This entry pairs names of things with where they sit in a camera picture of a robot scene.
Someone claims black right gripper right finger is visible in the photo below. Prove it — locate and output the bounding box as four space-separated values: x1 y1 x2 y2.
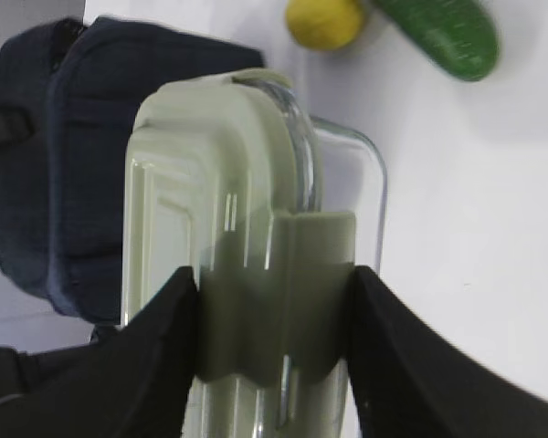
346 266 548 437

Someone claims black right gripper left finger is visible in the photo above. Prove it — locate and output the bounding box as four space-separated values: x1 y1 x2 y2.
0 266 197 437

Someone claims green cucumber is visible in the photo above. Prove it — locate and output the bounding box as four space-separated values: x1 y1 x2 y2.
374 0 501 82

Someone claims yellow lemon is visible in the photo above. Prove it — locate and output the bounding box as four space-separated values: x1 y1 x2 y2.
284 0 367 51

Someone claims glass container green lid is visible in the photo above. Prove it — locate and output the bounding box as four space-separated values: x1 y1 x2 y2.
121 68 387 437

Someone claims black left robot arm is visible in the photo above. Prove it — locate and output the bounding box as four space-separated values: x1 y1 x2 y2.
0 326 119 404

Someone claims dark navy fabric bag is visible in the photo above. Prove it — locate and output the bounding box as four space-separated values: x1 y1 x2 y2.
0 16 265 325

